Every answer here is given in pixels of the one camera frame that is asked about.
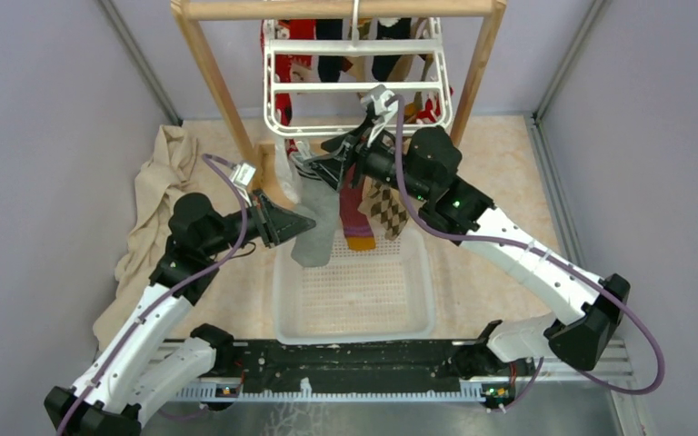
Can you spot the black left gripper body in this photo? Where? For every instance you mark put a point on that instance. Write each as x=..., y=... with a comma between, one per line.
x=252, y=228

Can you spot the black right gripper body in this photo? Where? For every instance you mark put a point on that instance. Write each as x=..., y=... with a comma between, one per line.
x=378, y=160

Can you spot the brown argyle sock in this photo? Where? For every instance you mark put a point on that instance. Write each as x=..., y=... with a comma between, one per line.
x=379, y=203

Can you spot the grey striped sock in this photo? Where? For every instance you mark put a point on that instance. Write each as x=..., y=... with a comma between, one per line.
x=320, y=202

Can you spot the white plastic clip hanger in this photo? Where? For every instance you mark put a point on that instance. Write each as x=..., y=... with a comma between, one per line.
x=343, y=52

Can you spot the maroon purple sock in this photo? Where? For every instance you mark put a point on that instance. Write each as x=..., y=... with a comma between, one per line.
x=357, y=231

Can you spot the white perforated plastic basket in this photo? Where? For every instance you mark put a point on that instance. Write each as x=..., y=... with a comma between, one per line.
x=386, y=294

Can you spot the wooden hanger rack frame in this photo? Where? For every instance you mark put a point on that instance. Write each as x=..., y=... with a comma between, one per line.
x=190, y=15

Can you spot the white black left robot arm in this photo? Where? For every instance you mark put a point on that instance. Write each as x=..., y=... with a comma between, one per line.
x=121, y=392

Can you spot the tan brown sock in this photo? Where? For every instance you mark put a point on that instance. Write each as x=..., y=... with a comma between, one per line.
x=414, y=67

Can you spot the red white striped sock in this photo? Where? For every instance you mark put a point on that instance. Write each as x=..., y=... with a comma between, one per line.
x=426, y=108

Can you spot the red christmas sock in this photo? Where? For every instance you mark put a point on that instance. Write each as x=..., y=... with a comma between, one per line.
x=288, y=68

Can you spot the beige crumpled cloth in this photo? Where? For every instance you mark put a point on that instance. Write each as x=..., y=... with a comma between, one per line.
x=161, y=181

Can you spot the black santa belt sock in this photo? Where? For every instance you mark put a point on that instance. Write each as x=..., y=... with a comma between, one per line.
x=389, y=29

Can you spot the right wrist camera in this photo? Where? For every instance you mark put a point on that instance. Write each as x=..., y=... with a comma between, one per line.
x=382, y=106

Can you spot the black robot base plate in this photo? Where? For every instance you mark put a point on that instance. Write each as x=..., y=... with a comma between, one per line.
x=363, y=367

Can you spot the white slotted cable duct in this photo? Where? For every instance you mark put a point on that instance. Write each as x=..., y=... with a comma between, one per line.
x=210, y=391

